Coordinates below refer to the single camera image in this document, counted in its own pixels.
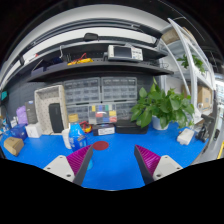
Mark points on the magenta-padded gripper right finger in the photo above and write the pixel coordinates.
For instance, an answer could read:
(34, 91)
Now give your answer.
(150, 160)

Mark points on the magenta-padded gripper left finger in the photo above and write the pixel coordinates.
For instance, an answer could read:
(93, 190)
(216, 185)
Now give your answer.
(78, 160)

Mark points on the blue drink bottle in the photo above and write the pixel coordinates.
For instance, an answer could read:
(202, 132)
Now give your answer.
(77, 136)

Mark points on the flat round red coaster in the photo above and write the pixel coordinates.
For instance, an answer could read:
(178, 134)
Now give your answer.
(100, 145)

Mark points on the flat black case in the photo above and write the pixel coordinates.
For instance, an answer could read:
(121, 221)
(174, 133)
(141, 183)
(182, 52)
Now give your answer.
(128, 128)

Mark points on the white power adapter block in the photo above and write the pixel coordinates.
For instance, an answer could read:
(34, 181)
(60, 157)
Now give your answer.
(185, 136)

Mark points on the black rectangular speaker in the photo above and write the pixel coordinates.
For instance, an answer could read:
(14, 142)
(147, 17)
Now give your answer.
(56, 118)

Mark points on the grey small-parts drawer cabinet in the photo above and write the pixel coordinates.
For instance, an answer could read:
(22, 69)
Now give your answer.
(119, 89)
(81, 91)
(125, 110)
(78, 112)

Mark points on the small white box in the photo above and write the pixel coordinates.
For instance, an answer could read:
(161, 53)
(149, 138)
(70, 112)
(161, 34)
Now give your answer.
(33, 130)

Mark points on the green potted plant, white pot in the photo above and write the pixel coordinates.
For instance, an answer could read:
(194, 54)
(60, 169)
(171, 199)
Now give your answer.
(160, 106)

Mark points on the black stand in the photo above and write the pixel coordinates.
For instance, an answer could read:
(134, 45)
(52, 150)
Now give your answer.
(204, 128)

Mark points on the white perforated tray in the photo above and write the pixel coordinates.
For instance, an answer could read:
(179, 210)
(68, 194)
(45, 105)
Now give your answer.
(41, 106)

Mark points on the blue box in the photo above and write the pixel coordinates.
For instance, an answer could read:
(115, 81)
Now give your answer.
(18, 131)

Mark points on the small brown cardboard box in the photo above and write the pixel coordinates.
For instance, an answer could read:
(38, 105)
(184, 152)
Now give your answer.
(13, 146)

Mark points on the dark grey flat box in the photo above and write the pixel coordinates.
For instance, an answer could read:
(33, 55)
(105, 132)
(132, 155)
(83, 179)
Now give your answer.
(31, 112)

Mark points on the purple bag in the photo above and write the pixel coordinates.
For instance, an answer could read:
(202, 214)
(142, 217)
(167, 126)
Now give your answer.
(22, 115)

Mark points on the white rack shelf unit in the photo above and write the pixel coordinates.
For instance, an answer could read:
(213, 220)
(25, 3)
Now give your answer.
(186, 50)

